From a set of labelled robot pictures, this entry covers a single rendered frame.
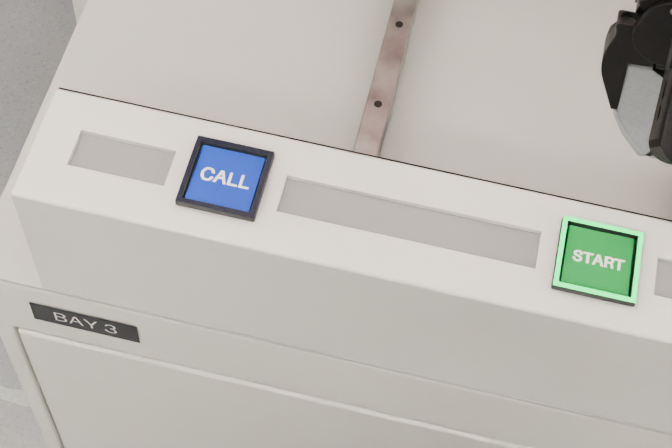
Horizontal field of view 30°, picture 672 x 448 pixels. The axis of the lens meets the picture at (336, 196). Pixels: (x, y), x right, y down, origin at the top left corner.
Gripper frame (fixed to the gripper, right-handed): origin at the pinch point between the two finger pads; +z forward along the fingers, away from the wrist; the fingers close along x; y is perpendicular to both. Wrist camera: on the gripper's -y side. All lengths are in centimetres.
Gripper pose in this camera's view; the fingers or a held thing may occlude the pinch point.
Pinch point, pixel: (651, 151)
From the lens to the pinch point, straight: 74.2
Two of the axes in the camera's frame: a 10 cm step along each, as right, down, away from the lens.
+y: 2.3, -8.2, 5.2
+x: -9.7, -2.1, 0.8
